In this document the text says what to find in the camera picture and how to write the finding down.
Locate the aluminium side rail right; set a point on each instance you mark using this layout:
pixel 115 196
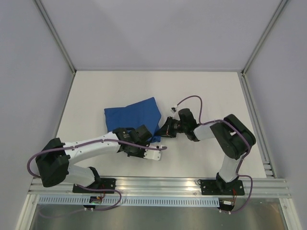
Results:
pixel 260 138

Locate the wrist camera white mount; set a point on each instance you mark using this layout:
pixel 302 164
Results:
pixel 154 152
pixel 174 110

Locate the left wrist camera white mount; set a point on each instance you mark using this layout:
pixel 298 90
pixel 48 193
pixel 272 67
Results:
pixel 154 152

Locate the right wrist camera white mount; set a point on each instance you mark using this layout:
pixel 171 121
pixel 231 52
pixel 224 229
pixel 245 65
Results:
pixel 174 110

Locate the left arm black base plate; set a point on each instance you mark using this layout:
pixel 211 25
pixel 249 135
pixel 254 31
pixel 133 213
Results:
pixel 106 183

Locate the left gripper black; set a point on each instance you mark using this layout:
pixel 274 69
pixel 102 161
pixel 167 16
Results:
pixel 140 155

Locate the blue surgical drape cloth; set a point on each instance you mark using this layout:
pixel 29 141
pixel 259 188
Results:
pixel 145 112

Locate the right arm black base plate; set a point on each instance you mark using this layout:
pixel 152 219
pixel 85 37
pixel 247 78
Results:
pixel 211 188

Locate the slotted cable duct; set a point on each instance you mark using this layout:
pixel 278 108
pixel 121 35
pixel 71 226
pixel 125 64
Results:
pixel 130 201

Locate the aluminium frame post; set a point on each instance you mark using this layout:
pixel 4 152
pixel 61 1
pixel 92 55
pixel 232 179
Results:
pixel 265 34
pixel 48 22

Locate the aluminium front rail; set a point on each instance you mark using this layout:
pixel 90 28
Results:
pixel 168 186

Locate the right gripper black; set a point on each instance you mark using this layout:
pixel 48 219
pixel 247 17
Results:
pixel 169 128

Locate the aluminium frame post right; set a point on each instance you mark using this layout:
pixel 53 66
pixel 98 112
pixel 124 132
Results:
pixel 265 34

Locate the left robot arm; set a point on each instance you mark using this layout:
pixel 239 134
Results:
pixel 59 161

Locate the aluminium frame post left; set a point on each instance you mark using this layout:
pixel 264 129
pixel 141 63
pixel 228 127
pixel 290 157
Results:
pixel 48 22

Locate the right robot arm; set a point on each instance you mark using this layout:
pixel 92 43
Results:
pixel 234 138

